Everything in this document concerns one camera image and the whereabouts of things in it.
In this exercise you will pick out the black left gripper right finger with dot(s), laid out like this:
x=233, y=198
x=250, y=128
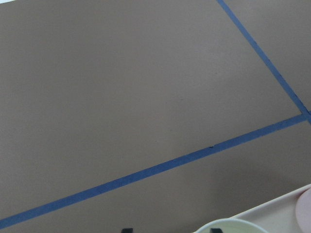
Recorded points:
x=216, y=230

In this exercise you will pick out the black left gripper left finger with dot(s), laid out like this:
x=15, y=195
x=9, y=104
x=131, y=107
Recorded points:
x=127, y=230

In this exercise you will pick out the cream white plastic cup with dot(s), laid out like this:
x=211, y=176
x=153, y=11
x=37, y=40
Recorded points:
x=232, y=225

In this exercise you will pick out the pink plastic cup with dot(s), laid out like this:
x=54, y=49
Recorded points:
x=303, y=211

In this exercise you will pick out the cream serving tray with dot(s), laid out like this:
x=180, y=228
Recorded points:
x=277, y=215

